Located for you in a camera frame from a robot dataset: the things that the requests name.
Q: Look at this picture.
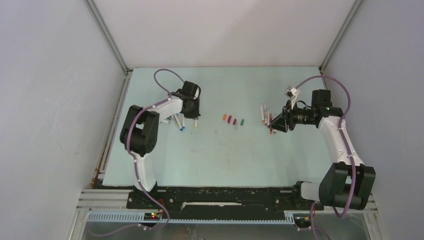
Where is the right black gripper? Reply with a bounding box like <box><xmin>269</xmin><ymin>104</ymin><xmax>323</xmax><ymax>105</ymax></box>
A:
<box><xmin>268</xmin><ymin>99</ymin><xmax>315</xmax><ymax>133</ymax></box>

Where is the brown cap marker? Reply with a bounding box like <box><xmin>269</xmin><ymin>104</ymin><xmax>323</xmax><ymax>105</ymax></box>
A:
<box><xmin>266</xmin><ymin>108</ymin><xmax>270</xmax><ymax>127</ymax></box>

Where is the magenta cap marker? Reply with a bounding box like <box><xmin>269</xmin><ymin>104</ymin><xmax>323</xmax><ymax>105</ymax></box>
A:
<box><xmin>263</xmin><ymin>103</ymin><xmax>268</xmax><ymax>126</ymax></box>

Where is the orange cap marker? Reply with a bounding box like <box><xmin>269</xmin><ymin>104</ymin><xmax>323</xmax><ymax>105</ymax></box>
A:
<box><xmin>260</xmin><ymin>103</ymin><xmax>266</xmax><ymax>123</ymax></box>

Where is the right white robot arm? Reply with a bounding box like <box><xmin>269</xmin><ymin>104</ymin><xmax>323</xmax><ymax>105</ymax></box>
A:
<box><xmin>268</xmin><ymin>87</ymin><xmax>376</xmax><ymax>210</ymax></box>

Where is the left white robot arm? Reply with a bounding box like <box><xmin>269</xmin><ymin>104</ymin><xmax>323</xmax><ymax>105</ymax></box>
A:
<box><xmin>119</xmin><ymin>81</ymin><xmax>201</xmax><ymax>208</ymax></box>

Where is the blue cap thin marker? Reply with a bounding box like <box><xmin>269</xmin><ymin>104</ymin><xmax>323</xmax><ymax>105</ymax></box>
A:
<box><xmin>181</xmin><ymin>114</ymin><xmax>185</xmax><ymax>129</ymax></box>

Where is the blue cap thick marker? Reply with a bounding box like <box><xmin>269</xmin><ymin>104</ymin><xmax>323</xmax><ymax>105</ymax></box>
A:
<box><xmin>173</xmin><ymin>114</ymin><xmax>184</xmax><ymax>131</ymax></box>

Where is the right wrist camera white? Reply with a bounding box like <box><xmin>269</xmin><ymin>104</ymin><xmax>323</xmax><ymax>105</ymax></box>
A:
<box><xmin>284</xmin><ymin>86</ymin><xmax>300</xmax><ymax>109</ymax></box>

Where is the aluminium frame rail left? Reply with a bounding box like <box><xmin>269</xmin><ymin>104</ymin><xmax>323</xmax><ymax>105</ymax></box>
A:
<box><xmin>84</xmin><ymin>0</ymin><xmax>131</xmax><ymax>188</ymax></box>

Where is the aluminium frame rail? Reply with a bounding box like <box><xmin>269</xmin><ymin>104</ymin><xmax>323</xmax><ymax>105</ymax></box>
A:
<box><xmin>84</xmin><ymin>0</ymin><xmax>131</xmax><ymax>188</ymax></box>
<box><xmin>317</xmin><ymin>0</ymin><xmax>365</xmax><ymax>176</ymax></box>

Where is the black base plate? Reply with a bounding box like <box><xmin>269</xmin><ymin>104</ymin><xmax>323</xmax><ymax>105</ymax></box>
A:
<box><xmin>126</xmin><ymin>186</ymin><xmax>313</xmax><ymax>220</ymax></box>

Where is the aluminium frame rail right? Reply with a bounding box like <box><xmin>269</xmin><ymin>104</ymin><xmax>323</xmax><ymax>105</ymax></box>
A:
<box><xmin>317</xmin><ymin>0</ymin><xmax>365</xmax><ymax>176</ymax></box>

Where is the grey cable duct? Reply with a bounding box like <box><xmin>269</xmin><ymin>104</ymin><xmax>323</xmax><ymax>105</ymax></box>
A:
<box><xmin>86</xmin><ymin>211</ymin><xmax>310</xmax><ymax>225</ymax></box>

